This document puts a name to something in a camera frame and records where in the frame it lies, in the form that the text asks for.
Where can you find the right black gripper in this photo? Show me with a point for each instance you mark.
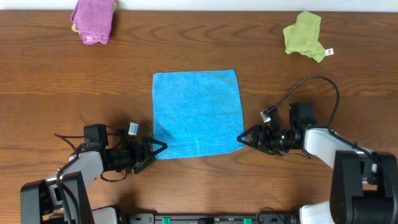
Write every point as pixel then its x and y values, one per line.
pixel 260 139

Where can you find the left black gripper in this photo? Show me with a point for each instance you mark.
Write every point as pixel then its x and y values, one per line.
pixel 142 154

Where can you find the blue microfiber cloth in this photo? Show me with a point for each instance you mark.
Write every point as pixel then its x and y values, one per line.
pixel 197 114

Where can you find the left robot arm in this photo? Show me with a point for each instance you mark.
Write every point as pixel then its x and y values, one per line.
pixel 63 198

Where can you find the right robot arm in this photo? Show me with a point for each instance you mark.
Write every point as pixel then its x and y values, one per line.
pixel 364 182

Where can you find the olive green crumpled cloth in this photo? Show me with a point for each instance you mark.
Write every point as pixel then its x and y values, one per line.
pixel 302 37

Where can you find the purple folded cloth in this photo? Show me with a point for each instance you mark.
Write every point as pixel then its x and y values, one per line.
pixel 93 20

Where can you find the green cloth under purple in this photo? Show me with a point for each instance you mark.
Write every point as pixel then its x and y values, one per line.
pixel 74 28

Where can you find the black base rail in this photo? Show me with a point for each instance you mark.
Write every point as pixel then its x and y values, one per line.
pixel 262 218

